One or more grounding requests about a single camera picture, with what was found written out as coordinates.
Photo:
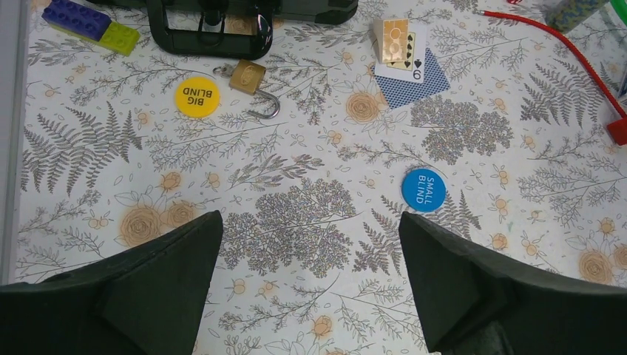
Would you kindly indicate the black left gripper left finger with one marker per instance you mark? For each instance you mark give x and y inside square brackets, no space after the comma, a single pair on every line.
[145,300]

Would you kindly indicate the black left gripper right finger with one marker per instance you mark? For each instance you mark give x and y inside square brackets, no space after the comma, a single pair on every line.
[473,300]

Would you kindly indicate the blue small blind chip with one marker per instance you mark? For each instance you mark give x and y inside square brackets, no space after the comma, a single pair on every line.
[423,190]

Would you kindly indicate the yellow big blind chip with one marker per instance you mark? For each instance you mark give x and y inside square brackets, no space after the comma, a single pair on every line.
[197,97]

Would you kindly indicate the blue-backed playing card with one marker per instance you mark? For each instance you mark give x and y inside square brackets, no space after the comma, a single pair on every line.
[398,93]

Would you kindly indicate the nine of spades card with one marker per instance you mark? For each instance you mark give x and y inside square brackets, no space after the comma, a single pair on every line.
[412,68]

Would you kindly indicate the brass padlock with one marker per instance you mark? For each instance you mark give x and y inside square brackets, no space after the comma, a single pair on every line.
[246,76]

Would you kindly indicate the yellow-green toy brick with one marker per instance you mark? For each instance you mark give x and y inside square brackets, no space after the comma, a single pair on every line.
[119,38]

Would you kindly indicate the gold patterned card deck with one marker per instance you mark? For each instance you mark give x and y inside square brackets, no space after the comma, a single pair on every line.
[391,38]

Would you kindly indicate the blue toy brick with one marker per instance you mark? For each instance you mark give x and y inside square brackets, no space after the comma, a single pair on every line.
[77,19]

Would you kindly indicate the dark green carrying case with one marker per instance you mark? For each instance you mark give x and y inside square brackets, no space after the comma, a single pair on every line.
[240,29]

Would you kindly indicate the grey patterned cylinder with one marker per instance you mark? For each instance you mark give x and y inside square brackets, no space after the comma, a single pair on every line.
[567,14]

